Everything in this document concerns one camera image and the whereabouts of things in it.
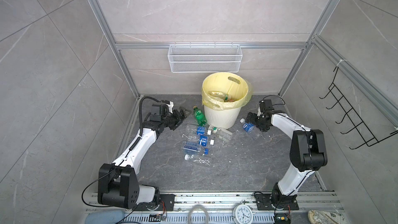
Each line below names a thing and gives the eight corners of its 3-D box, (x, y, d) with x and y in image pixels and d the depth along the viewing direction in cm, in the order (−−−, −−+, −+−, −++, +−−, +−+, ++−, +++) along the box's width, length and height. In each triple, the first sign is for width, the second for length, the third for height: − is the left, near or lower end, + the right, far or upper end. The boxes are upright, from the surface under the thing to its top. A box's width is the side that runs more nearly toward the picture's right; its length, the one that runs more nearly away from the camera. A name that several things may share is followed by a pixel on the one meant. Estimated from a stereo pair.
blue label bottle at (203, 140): (198, 147, 93) (198, 143, 89) (198, 138, 97) (198, 134, 93) (213, 147, 93) (214, 143, 89) (213, 138, 97) (213, 134, 93)
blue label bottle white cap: (184, 133, 99) (184, 129, 95) (187, 127, 102) (186, 123, 98) (209, 139, 97) (210, 135, 93) (211, 132, 100) (211, 128, 96)
